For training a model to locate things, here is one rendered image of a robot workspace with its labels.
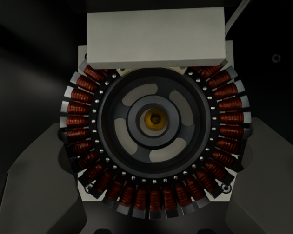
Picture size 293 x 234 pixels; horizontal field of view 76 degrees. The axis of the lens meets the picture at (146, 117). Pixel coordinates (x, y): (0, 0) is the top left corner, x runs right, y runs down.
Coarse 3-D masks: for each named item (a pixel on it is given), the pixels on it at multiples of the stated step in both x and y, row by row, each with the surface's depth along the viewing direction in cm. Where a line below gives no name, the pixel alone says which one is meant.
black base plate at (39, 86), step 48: (0, 0) 20; (48, 0) 20; (288, 0) 19; (0, 48) 20; (48, 48) 20; (240, 48) 19; (288, 48) 19; (0, 96) 20; (48, 96) 20; (240, 96) 19; (288, 96) 18; (0, 144) 20
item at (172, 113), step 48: (96, 96) 11; (144, 96) 12; (192, 96) 13; (96, 144) 11; (144, 144) 11; (192, 144) 12; (240, 144) 10; (96, 192) 11; (144, 192) 10; (192, 192) 10
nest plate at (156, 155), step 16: (80, 48) 18; (128, 96) 18; (176, 96) 18; (144, 112) 18; (144, 128) 18; (128, 144) 18; (176, 144) 18; (160, 160) 18; (80, 192) 18; (208, 192) 17; (224, 192) 17
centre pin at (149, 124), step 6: (150, 114) 15; (156, 114) 15; (162, 114) 15; (144, 120) 16; (150, 120) 15; (156, 120) 15; (162, 120) 15; (150, 126) 15; (156, 126) 15; (162, 126) 16
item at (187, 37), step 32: (96, 0) 7; (128, 0) 7; (160, 0) 7; (192, 0) 8; (224, 0) 8; (96, 32) 8; (128, 32) 8; (160, 32) 8; (192, 32) 8; (224, 32) 8; (96, 64) 8; (128, 64) 8; (160, 64) 8; (192, 64) 9
